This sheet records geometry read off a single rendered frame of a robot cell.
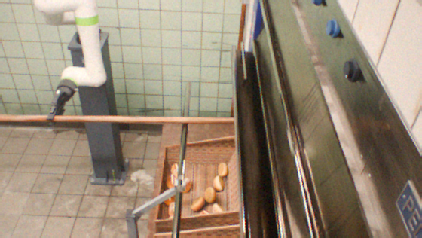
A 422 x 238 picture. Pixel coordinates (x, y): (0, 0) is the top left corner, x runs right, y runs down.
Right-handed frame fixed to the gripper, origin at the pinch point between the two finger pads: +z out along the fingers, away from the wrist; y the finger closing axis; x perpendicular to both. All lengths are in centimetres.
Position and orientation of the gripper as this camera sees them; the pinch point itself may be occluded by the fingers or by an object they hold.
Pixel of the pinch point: (52, 117)
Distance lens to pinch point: 206.7
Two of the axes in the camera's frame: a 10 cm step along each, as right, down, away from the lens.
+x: -10.0, -0.4, -0.4
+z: 0.0, 6.4, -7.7
